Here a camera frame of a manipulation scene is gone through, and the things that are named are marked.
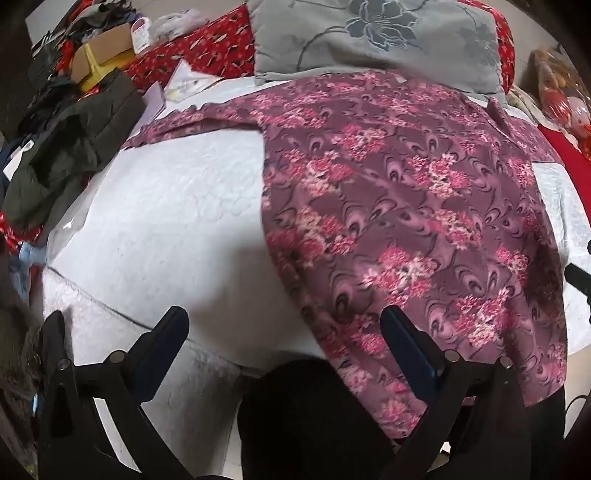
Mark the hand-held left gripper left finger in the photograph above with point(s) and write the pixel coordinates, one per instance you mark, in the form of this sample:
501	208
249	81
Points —
157	346

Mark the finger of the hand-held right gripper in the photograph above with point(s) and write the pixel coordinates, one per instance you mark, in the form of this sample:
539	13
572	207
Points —
579	277

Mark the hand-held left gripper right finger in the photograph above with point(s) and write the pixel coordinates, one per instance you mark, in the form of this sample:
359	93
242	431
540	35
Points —
408	353

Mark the purple floral garment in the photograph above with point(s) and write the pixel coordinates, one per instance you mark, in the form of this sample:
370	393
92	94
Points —
392	207

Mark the pile of dark clothes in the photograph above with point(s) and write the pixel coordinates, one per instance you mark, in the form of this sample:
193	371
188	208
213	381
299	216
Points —
51	60

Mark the plain red cloth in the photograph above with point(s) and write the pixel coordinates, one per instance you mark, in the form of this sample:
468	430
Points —
570	152

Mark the white quilted mattress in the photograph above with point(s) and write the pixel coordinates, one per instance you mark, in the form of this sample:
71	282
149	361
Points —
184	207

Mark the light blue cloth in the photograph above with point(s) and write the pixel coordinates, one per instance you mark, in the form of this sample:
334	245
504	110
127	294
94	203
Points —
25	272

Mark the red plush toy bag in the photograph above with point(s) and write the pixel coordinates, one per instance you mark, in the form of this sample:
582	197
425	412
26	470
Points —
561	101

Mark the beige cloth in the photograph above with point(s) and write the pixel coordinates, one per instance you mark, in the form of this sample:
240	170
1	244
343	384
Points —
521	104

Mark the dark olive jacket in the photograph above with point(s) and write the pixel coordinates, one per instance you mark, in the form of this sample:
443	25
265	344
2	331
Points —
69	138

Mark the white paper sheet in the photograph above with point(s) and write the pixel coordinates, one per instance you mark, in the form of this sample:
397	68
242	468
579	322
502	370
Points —
184	81

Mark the yellow plastic object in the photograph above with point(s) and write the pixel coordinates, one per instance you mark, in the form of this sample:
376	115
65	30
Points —
94	76

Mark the red patterned blanket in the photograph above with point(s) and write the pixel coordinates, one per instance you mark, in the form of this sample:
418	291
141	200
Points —
217	50

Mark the cardboard box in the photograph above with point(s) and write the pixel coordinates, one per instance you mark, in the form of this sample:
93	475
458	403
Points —
111	41

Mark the white pink bottle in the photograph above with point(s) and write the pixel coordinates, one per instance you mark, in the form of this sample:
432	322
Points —
140	34

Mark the grey floral pillow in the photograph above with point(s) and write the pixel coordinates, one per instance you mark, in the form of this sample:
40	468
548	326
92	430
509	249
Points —
369	41

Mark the clear plastic bag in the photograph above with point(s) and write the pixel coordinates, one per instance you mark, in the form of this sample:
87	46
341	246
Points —
180	23

